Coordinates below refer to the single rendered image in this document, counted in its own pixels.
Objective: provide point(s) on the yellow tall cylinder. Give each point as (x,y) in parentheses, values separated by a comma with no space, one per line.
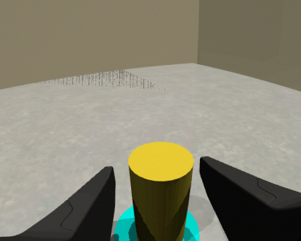
(160,174)

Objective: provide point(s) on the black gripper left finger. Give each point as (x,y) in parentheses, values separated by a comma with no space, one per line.
(86,216)

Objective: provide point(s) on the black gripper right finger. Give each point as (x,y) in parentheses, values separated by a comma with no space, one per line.
(250,208)

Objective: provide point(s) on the cyan circle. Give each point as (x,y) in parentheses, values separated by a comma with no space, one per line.
(125,227)

